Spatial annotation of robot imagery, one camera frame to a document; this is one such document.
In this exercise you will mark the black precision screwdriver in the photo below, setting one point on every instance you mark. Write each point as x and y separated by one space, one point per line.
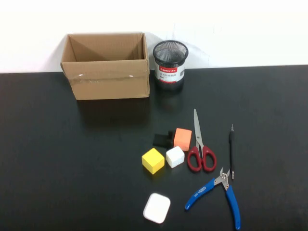
231 149

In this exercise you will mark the black block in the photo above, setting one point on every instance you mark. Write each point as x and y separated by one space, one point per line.
158 139

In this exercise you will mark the orange foam block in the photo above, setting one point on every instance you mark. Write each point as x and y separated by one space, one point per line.
183 138

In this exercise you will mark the yellow cube block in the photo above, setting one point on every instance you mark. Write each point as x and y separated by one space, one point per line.
152 158

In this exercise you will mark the black mesh pen holder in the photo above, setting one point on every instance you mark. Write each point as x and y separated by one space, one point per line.
169 74

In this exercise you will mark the white cube block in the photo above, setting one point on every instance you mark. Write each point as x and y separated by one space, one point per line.
174 157

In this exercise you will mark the brown cardboard box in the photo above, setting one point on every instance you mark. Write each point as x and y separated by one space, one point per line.
108 81

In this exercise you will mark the white flat rounded block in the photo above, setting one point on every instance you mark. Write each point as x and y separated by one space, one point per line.
156 208

